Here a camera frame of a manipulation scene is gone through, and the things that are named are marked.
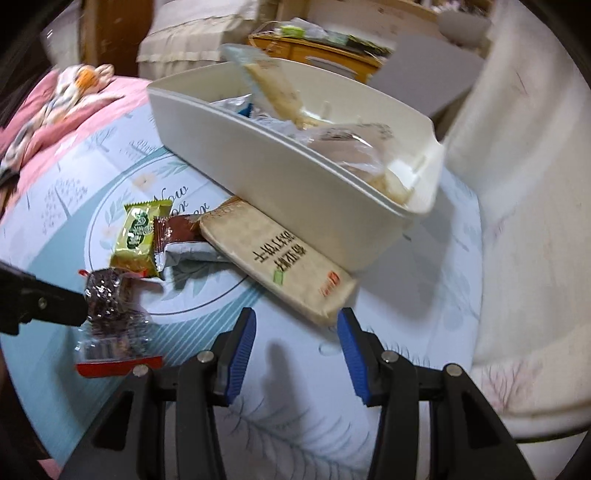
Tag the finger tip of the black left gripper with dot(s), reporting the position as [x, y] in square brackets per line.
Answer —
[25, 298]

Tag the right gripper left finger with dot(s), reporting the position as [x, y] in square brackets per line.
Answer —
[232, 362]

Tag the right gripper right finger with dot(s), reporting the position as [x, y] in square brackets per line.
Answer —
[362, 351]

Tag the beige cracker pack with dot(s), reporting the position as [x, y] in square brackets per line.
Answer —
[280, 261]

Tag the clear red dark snack packet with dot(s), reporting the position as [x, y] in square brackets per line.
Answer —
[117, 335]

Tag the green pineapple cake packet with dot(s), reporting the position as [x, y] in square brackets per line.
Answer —
[133, 249]

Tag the light blue bread packet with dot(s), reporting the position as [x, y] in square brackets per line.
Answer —
[270, 85]

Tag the clear printed snack packet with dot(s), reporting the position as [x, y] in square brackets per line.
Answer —
[362, 149]

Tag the teal patterned table mat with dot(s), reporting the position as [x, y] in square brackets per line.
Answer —
[297, 416]

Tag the cream plastic organizer bin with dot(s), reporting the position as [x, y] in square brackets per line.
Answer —
[331, 209]

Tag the pink quilted blanket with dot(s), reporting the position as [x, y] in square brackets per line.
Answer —
[62, 110]

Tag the cream floral sofa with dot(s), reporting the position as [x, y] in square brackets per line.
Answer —
[521, 142]

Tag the grey office chair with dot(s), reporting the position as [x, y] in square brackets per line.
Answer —
[427, 74]

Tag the wooden desk with drawers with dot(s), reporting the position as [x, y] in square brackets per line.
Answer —
[356, 66]

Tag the lace covered cabinet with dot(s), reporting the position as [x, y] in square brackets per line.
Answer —
[188, 34]

